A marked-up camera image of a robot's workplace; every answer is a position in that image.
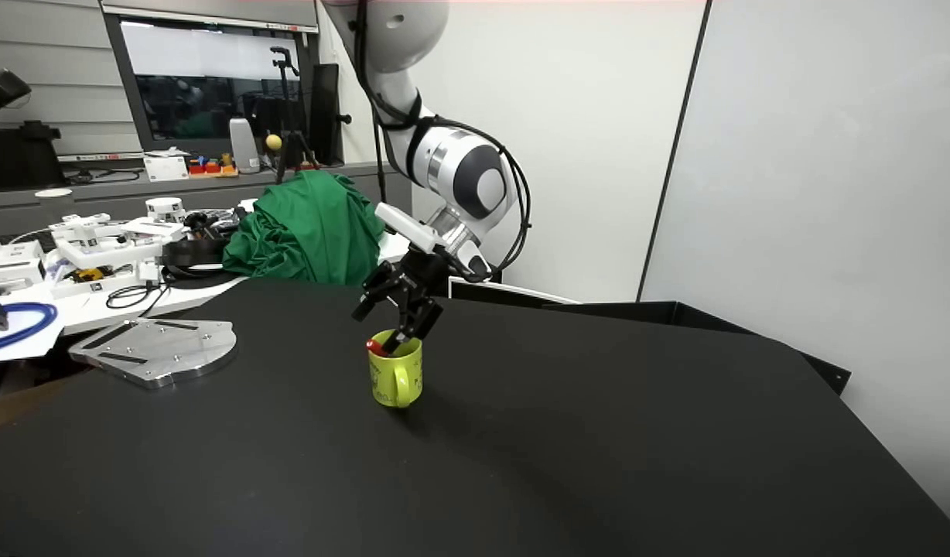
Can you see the dark monitor screen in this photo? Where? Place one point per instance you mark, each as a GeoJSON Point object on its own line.
{"type": "Point", "coordinates": [188, 81]}

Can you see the green cloth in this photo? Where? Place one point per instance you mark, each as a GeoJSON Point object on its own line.
{"type": "Point", "coordinates": [311, 226]}

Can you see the orange capped white marker pen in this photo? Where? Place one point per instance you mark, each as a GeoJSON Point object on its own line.
{"type": "Point", "coordinates": [376, 343]}

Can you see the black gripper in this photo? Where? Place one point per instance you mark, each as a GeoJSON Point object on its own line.
{"type": "Point", "coordinates": [405, 281]}

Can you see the yellow-green ceramic mug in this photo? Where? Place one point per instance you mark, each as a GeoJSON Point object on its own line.
{"type": "Point", "coordinates": [398, 378]}

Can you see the white equipment clutter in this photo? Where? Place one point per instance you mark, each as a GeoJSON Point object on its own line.
{"type": "Point", "coordinates": [166, 242]}

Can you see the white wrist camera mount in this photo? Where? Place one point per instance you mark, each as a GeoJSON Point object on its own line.
{"type": "Point", "coordinates": [458, 246]}

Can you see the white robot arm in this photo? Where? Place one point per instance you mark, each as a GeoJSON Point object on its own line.
{"type": "Point", "coordinates": [449, 158]}

